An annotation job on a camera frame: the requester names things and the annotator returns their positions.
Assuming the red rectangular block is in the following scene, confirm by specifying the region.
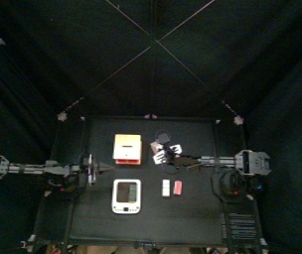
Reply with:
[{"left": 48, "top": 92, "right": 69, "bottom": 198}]
[{"left": 172, "top": 180, "right": 184, "bottom": 196}]

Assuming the white text label sticker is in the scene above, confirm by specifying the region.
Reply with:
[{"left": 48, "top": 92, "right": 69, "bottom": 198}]
[{"left": 226, "top": 211, "right": 259, "bottom": 241}]

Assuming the thin frame string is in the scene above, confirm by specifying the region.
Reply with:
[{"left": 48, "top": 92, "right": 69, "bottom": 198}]
[
  {"left": 63, "top": 0, "right": 217, "bottom": 115},
  {"left": 103, "top": 0, "right": 239, "bottom": 119}
]

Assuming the white toy tablet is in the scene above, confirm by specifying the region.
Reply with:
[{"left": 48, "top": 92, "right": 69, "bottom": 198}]
[{"left": 109, "top": 179, "right": 143, "bottom": 215}]

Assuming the white rectangular block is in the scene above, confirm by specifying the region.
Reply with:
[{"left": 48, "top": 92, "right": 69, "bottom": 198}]
[{"left": 162, "top": 179, "right": 172, "bottom": 198}]

